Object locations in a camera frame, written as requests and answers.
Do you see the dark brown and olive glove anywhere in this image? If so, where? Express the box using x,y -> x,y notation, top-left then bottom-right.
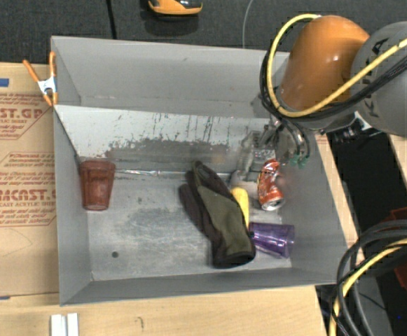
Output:
178,160 -> 257,270

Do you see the red-brown plastic cup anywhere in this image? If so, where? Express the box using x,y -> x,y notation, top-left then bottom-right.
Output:
78,159 -> 117,211

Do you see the crushed red soda can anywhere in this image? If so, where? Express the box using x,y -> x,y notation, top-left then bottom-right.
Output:
256,158 -> 286,212

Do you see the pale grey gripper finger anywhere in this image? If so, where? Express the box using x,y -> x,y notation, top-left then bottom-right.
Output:
244,168 -> 262,184
238,148 -> 261,175

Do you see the grey metal bin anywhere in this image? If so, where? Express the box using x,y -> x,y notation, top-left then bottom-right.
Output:
50,35 -> 360,307

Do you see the yellow toy banana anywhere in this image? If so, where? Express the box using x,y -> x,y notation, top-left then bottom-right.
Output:
230,186 -> 251,229

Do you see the clear purple plastic cup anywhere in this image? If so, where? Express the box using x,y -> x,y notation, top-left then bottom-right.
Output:
248,221 -> 296,259

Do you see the brown cardboard board, red print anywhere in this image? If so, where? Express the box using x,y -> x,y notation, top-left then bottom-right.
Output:
0,60 -> 61,302

